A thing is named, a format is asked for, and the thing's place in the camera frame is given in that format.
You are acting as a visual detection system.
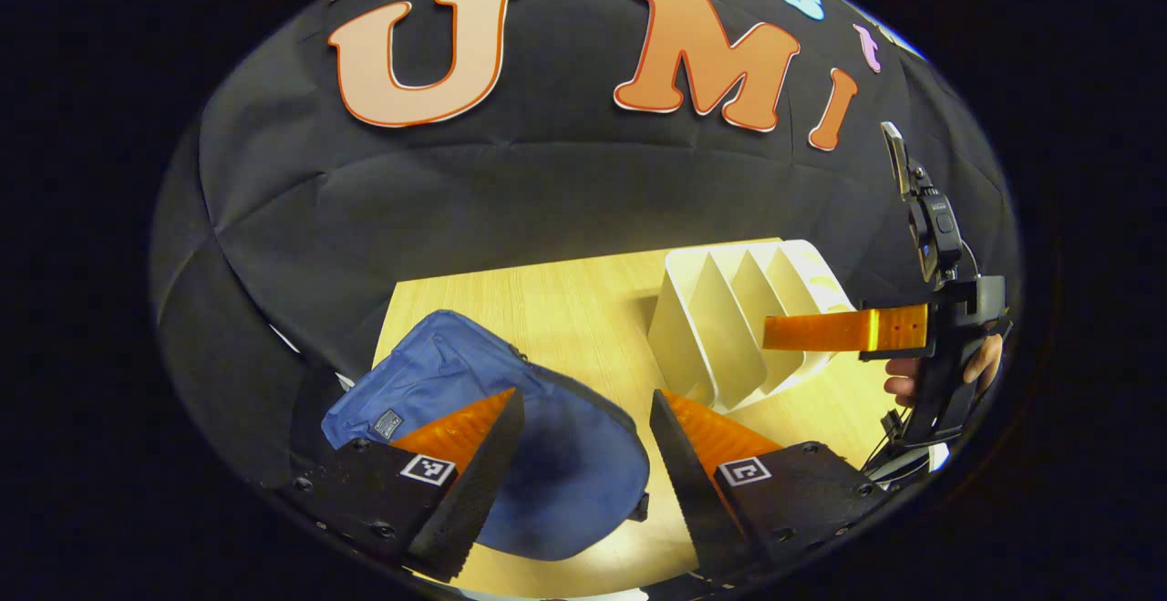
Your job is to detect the blue schoolbag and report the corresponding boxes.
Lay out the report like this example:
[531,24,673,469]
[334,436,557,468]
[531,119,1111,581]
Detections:
[321,309,653,564]

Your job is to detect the black backdrop cloth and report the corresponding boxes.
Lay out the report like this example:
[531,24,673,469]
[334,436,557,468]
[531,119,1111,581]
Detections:
[150,0,1022,492]

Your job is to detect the white bookshelf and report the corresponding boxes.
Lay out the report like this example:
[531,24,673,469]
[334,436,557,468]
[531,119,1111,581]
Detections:
[645,238,862,413]

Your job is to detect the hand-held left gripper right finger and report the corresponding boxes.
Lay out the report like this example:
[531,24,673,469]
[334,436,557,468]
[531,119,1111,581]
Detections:
[649,388,892,584]

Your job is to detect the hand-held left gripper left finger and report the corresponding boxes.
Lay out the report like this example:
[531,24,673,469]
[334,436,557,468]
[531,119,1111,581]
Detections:
[276,387,527,584]

